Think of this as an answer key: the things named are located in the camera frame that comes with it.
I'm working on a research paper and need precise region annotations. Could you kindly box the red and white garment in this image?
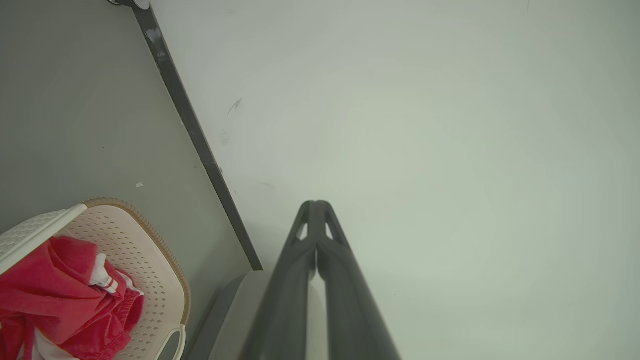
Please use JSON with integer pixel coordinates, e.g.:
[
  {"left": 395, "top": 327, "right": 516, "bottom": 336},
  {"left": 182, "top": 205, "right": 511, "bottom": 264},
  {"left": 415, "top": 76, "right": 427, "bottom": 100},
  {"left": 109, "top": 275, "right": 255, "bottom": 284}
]
[{"left": 0, "top": 236, "right": 146, "bottom": 360}]

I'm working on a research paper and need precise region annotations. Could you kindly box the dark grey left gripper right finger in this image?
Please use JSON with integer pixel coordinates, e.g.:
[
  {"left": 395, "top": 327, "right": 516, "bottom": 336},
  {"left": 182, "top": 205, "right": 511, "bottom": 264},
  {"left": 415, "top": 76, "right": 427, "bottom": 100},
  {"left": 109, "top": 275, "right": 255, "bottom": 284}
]
[{"left": 315, "top": 200, "right": 402, "bottom": 360}]

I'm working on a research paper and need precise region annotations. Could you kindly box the black wall baseboard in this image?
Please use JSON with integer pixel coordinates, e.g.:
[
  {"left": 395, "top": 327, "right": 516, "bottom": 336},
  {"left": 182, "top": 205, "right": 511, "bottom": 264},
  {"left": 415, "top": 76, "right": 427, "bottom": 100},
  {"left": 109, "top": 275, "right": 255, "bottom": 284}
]
[{"left": 131, "top": 0, "right": 264, "bottom": 272}]

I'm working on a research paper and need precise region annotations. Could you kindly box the metal leg with caster wheel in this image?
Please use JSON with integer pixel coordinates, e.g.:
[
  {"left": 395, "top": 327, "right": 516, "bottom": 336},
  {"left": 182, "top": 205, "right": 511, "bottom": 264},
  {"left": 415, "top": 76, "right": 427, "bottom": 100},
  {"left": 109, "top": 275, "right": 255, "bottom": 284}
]
[{"left": 107, "top": 0, "right": 151, "bottom": 11}]

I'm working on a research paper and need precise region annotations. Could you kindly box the cream perforated plastic laundry basket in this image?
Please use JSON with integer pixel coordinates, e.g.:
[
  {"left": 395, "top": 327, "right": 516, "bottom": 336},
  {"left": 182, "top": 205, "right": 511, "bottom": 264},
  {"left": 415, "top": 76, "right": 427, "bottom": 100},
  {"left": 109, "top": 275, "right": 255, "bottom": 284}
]
[{"left": 0, "top": 198, "right": 192, "bottom": 360}]

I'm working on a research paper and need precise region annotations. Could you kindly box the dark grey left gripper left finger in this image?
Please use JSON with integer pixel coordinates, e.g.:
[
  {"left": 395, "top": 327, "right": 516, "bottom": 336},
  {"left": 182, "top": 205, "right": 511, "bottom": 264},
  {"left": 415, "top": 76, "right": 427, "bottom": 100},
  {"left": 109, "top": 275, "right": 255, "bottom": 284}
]
[{"left": 240, "top": 201, "right": 317, "bottom": 360}]

